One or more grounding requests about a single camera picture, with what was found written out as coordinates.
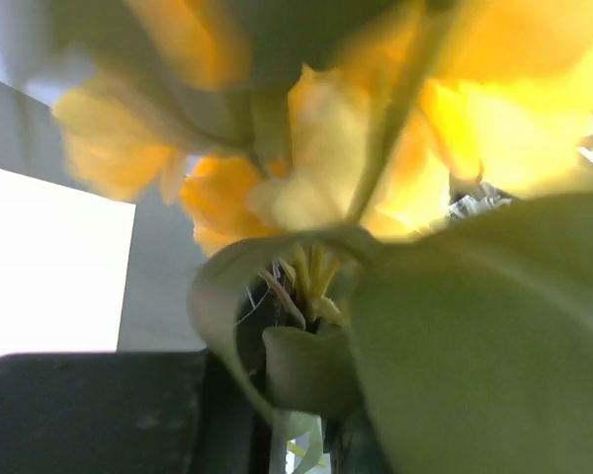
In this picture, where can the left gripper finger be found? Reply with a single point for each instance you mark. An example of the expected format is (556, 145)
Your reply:
(129, 413)

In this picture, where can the yellow flower bunch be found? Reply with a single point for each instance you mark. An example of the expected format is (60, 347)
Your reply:
(397, 219)

